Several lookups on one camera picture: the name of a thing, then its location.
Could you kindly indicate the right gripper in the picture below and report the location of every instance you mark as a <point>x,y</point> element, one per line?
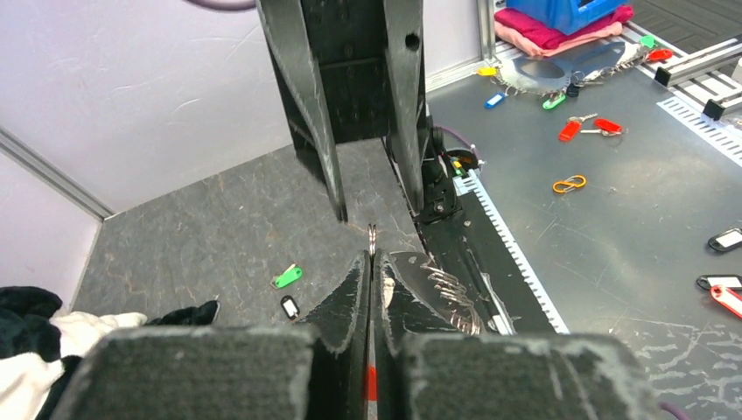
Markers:
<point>349,71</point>

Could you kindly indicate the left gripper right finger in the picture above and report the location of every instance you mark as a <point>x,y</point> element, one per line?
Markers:
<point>428,369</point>

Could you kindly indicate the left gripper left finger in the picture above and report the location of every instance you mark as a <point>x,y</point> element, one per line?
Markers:
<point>314,368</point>

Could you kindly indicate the red key tag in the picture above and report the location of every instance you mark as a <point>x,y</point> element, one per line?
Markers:
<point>371,384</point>
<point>728,298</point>

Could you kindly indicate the green key tag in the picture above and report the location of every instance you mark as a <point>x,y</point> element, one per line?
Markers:
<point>287,277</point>

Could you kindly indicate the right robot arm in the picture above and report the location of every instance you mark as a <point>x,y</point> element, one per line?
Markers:
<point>439,199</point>

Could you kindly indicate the black key tag with keys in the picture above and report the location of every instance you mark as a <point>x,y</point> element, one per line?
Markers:
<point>290,307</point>

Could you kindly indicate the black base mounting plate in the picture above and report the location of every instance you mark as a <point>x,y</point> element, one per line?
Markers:
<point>445,243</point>

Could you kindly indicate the blue key tag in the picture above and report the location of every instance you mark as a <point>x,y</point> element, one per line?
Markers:
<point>495,100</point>

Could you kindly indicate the pink folded cloth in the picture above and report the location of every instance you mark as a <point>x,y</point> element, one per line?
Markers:
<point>537,40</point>

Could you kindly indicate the spare metal key holder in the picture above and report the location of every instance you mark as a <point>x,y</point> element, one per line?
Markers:
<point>552,76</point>

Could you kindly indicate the blue plastic crate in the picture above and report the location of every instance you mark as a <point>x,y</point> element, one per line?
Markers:
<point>567,16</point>

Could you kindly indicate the orange carabiner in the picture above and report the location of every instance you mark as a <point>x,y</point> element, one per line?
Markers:
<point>569,184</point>

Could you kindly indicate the black white checkered pillow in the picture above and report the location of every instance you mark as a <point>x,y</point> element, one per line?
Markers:
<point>42,344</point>

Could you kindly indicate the red key tags pair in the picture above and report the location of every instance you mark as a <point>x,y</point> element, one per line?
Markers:
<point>589,124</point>

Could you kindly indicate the red key tag at edge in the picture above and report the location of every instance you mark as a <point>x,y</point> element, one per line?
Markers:
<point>728,298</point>

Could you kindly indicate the black key tag at edge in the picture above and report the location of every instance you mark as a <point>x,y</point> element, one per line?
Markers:
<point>726,241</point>

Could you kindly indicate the white slotted cable duct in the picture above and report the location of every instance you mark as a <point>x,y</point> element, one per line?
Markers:
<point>517,293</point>

